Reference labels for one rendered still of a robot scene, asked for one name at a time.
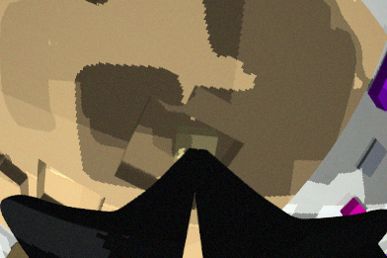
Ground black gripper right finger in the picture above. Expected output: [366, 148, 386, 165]
[194, 149, 387, 258]

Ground purple rectangular block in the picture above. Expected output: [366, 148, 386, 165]
[367, 54, 387, 112]

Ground magenta rectangular block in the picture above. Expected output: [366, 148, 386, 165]
[340, 197, 366, 215]

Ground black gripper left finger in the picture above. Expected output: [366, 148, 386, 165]
[0, 148, 200, 258]

